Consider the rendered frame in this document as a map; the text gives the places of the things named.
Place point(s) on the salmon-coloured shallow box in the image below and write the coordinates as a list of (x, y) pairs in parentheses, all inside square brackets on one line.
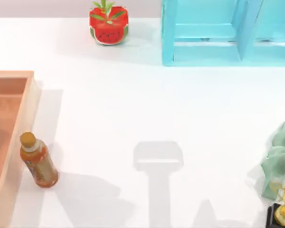
[(4, 114)]

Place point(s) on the pale green glass trophy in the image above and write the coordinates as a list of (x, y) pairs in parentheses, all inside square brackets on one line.
[(279, 161)]

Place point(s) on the orange bottle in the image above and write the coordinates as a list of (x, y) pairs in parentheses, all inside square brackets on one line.
[(39, 164)]

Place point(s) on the light blue rack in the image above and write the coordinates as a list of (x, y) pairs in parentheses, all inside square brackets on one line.
[(204, 51)]

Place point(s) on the red watermelon plant pot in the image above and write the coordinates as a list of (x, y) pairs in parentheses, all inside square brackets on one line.
[(108, 28)]

